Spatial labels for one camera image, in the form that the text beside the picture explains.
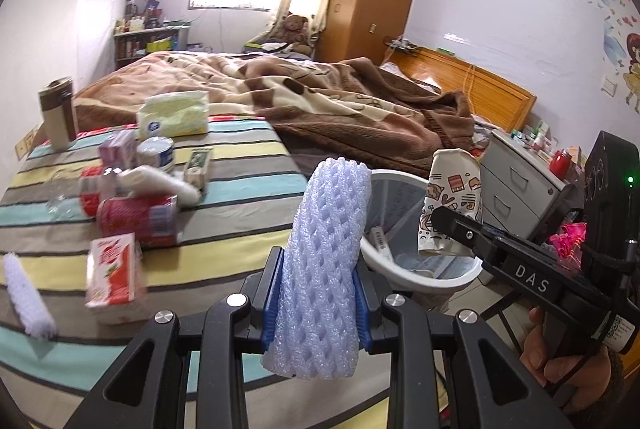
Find white foam fruit net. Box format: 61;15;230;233
262;157;371;380

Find patterned paper cup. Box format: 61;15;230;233
418;149;483;257

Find white round trash bin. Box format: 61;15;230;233
360;169;482;297

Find person's right hand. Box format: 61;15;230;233
520;307;623;423

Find grey bedside drawer cabinet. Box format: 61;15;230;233
480;130;574;239

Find red jar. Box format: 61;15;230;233
549;150;573;180

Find wooden headboard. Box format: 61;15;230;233
390;47;536;132

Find red can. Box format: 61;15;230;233
96;196;178;248

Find green white small box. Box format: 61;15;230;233
182;148;212;194

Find red strawberry milk carton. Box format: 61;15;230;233
85;233;149;325

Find brown fleece blanket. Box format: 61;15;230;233
74;52;475;177

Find striped bed sheet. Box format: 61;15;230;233
1;117;306;428

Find white blue can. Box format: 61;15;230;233
137;137;175;172

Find green tissue pack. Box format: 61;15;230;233
137;90;209;140

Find small pink purple carton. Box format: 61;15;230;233
99;129;137;170

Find clear plastic bottle red label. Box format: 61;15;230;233
46;165;122;220

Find brown teddy bear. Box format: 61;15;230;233
270;13;312;56

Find brown beige thermos cup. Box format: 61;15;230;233
38;77;78;151

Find cluttered shelf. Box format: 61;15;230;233
113;0;191;70

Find cartoon wall stickers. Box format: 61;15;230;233
540;0;640;115

